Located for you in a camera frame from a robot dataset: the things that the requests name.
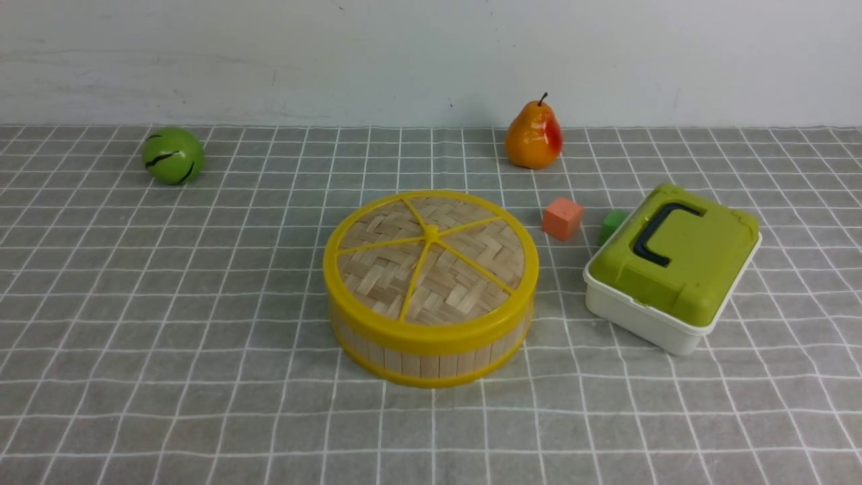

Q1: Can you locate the grey checked tablecloth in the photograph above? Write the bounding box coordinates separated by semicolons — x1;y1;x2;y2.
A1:
1;124;861;484

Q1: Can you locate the yellow bamboo steamer basket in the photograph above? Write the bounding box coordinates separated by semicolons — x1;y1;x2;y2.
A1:
330;302;535;389

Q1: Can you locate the green ball with black stripes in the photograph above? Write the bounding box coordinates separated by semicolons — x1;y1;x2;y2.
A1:
142;127;205;185

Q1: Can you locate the orange wooden cube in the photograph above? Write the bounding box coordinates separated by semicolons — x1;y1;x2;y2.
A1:
541;197;585;242

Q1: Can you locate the orange red toy pear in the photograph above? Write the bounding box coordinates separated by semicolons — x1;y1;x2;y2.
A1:
504;92;564;170

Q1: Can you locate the green white lidded storage box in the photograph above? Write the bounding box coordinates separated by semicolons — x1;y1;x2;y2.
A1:
584;183;762;356

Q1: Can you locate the green wooden cube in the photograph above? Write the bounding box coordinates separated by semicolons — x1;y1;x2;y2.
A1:
597;209;628;246

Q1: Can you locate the yellow bamboo steamer lid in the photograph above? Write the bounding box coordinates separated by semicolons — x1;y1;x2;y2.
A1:
323;190;539;355

